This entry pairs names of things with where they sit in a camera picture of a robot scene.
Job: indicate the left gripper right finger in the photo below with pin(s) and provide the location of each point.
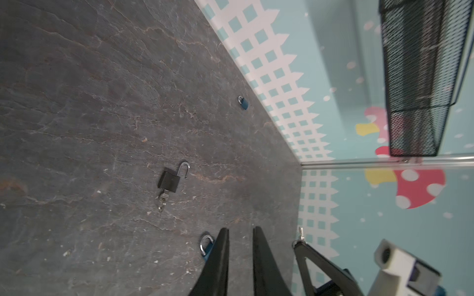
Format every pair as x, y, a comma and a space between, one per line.
268, 280

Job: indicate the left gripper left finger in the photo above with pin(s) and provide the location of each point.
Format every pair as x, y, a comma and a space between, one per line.
213, 280

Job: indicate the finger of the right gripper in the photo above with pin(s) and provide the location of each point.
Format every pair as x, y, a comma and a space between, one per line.
341, 281

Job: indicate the small key for blue padlock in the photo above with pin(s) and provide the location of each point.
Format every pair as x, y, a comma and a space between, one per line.
301, 235

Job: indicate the silver key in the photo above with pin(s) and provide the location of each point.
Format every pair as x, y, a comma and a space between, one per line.
162, 200

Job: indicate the black padlock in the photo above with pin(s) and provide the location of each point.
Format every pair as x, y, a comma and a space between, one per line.
170, 179

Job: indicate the small blue padlock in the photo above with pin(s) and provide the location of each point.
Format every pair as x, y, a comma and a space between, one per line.
243, 102

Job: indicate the blue padlock silver shackle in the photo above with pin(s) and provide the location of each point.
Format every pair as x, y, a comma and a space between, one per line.
206, 245

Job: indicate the black mesh wall basket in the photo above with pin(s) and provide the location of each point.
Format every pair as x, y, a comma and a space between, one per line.
424, 45

